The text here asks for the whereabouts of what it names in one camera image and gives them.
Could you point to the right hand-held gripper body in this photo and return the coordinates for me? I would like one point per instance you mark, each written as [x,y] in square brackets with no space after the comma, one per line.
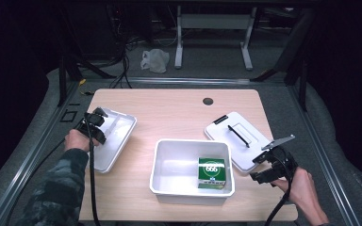
[279,160]

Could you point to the black metal stand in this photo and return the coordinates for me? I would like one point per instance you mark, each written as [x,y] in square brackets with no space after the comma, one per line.
[75,72]
[290,50]

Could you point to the aluminium floor rail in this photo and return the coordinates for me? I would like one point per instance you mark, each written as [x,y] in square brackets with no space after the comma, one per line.
[28,157]
[182,80]
[323,157]

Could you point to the green printed carton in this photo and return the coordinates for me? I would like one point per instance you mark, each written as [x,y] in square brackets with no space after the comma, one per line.
[212,172]

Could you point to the white metal desk frame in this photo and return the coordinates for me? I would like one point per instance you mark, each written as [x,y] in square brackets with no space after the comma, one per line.
[213,22]

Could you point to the crumpled white plastic bag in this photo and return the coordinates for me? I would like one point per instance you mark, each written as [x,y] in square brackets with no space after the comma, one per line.
[155,60]

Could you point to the white shallow tray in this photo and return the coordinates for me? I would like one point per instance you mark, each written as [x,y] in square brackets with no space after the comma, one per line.
[114,138]

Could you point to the person's right hand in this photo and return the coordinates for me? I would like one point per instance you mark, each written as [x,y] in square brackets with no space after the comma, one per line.
[298,191]

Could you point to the person's left hand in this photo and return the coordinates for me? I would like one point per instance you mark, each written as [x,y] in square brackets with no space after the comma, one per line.
[77,141]

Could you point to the white plastic storage box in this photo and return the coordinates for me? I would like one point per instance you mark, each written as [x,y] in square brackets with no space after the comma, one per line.
[176,169]

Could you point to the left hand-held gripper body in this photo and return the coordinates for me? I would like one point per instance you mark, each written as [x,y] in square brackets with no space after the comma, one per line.
[93,123]

